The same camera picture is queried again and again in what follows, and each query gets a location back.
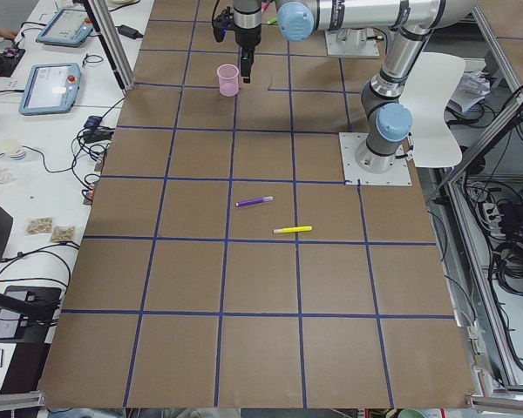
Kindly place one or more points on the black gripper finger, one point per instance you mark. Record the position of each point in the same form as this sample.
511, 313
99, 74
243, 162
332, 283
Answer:
246, 63

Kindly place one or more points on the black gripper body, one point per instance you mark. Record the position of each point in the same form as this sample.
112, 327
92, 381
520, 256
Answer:
247, 38

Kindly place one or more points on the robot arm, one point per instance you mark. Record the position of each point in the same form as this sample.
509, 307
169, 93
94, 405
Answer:
412, 23

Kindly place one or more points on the pink mesh cup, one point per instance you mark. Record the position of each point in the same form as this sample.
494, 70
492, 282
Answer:
228, 80

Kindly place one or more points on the black power adapter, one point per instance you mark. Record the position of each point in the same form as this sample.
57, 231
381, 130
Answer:
130, 32

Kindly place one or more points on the purple marker pen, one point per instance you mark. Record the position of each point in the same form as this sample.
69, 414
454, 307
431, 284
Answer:
254, 201

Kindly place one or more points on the far blue teach pendant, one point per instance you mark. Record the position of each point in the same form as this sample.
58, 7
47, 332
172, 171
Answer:
69, 27

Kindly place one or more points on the blue teach pendant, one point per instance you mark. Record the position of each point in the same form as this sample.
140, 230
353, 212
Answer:
69, 27
51, 89

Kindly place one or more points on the yellow marker pen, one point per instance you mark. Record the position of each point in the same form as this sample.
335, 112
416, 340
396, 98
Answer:
292, 229

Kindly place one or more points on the white plastic chair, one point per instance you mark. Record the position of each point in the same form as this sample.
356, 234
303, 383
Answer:
427, 91

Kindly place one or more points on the near blue teach pendant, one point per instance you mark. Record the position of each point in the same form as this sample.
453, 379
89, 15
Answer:
51, 89

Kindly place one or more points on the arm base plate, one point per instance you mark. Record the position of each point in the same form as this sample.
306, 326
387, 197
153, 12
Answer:
361, 43
362, 167

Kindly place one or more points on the aluminium frame post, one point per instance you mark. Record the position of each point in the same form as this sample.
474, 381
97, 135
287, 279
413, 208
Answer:
97, 11

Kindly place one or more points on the black camera stand base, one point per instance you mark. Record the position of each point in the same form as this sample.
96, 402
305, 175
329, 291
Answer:
26, 313

